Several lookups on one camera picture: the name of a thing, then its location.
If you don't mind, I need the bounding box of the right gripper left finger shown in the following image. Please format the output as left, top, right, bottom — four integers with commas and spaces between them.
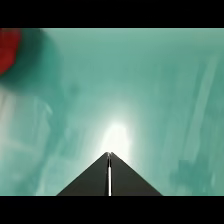
56, 151, 110, 197

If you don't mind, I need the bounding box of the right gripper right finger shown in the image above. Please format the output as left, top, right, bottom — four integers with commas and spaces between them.
110, 151, 163, 197

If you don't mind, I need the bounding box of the red garment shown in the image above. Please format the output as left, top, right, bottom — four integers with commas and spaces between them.
0, 28, 23, 76

